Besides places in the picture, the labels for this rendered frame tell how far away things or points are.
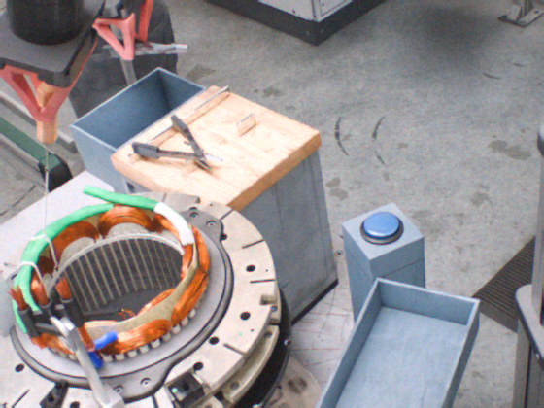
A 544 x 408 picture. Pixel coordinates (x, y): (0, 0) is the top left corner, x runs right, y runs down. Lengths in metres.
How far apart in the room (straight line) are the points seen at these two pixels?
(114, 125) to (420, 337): 0.58
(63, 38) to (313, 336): 0.69
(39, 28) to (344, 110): 2.35
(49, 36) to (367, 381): 0.45
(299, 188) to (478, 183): 1.55
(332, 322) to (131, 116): 0.42
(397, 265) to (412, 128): 1.87
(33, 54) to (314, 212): 0.59
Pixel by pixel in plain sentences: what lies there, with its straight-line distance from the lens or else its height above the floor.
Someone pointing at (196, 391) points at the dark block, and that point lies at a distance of 0.80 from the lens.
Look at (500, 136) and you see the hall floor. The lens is 2.80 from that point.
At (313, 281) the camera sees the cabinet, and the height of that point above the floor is 0.83.
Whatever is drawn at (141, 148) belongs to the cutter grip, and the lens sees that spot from 1.08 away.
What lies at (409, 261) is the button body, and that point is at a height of 1.00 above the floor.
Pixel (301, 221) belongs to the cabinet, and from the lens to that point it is 1.14.
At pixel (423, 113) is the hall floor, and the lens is 2.91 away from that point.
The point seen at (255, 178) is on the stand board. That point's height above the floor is 1.06.
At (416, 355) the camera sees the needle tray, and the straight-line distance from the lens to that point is 0.88.
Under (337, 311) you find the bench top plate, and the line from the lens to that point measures 1.25.
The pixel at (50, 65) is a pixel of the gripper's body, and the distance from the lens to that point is 0.65.
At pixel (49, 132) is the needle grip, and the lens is 0.76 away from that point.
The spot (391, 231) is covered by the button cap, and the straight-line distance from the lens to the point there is 0.97.
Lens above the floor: 1.72
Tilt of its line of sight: 40 degrees down
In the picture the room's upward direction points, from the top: 11 degrees counter-clockwise
